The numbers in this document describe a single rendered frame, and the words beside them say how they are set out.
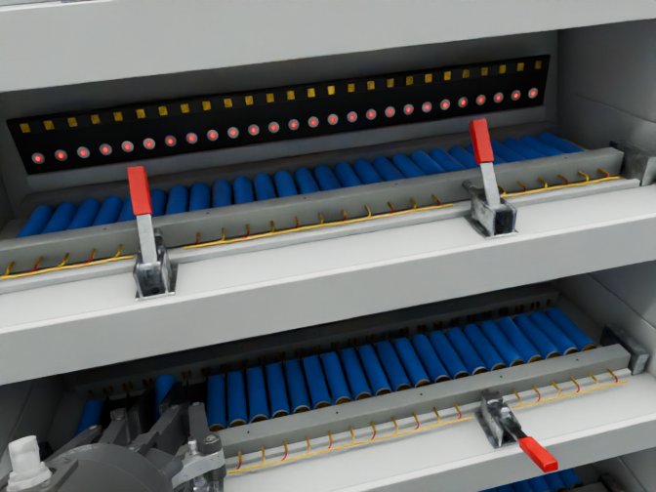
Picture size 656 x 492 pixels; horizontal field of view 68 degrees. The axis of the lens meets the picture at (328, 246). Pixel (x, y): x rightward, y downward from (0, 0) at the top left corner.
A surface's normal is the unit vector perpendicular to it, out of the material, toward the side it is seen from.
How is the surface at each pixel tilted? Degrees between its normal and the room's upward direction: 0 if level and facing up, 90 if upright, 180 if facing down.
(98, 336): 106
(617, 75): 90
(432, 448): 16
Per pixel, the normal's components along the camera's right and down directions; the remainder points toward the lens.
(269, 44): 0.21, 0.49
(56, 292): -0.07, -0.86
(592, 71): -0.98, 0.17
